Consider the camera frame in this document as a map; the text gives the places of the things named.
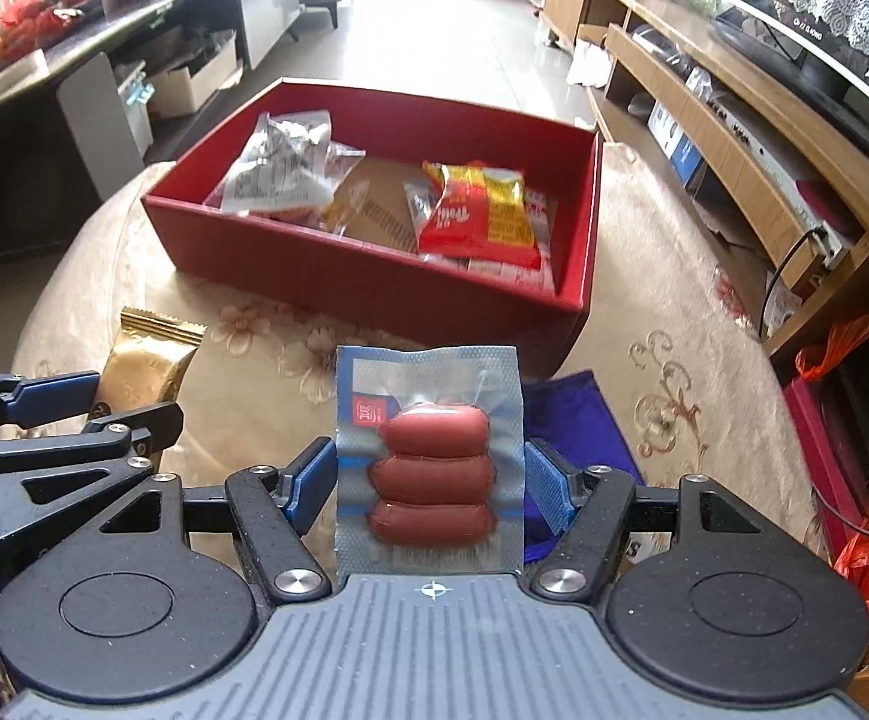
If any wooden television cabinet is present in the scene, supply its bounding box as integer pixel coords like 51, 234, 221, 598
539, 0, 869, 362

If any gold snack packet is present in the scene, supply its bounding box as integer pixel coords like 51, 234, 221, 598
97, 306, 209, 430

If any white cabinet door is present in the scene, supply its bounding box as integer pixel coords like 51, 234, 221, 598
237, 0, 302, 71

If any silver media player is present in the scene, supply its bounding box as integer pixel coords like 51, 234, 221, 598
702, 86, 859, 271

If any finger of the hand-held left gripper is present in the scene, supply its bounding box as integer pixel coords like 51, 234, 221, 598
0, 362, 103, 442
0, 401, 185, 550

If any red and yellow snack packet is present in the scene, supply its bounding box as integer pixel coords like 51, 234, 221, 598
417, 159, 543, 272

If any white storage bin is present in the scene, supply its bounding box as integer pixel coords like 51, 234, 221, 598
111, 60, 157, 160

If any dark coffee table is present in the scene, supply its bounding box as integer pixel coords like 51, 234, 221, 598
0, 0, 302, 310

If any black television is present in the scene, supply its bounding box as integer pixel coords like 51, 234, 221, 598
708, 0, 869, 205

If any sausage vacuum pack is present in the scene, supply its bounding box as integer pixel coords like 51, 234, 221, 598
333, 345, 527, 580

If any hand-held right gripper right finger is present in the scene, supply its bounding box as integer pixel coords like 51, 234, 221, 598
522, 439, 769, 602

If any red flat case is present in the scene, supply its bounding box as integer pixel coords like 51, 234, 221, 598
782, 375, 869, 565

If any white snack packet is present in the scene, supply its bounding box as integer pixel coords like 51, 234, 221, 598
404, 180, 560, 293

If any red plastic bag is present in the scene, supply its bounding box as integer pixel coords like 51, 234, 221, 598
0, 0, 77, 55

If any white cardboard box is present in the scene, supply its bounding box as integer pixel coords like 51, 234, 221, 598
147, 32, 245, 120

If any purple snack packet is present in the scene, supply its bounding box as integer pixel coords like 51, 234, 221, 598
522, 369, 647, 563

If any red cardboard box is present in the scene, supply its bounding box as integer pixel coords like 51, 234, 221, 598
140, 77, 605, 377

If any white plastic bag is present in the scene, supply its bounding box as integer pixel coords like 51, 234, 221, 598
564, 40, 617, 89

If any grey side panel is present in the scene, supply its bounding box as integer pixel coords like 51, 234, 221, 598
55, 51, 148, 205

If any crinkled clear snack packet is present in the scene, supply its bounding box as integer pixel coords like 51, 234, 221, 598
219, 109, 335, 218

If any orange snack packet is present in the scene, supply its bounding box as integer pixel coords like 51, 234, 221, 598
269, 142, 368, 235

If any black cable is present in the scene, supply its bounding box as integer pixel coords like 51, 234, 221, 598
759, 225, 829, 340

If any blue and white box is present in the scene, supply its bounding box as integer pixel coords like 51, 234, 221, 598
647, 100, 706, 190

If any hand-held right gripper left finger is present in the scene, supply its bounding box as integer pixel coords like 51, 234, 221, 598
97, 435, 339, 602

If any dark red round object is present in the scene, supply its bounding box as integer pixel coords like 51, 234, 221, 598
794, 175, 856, 238

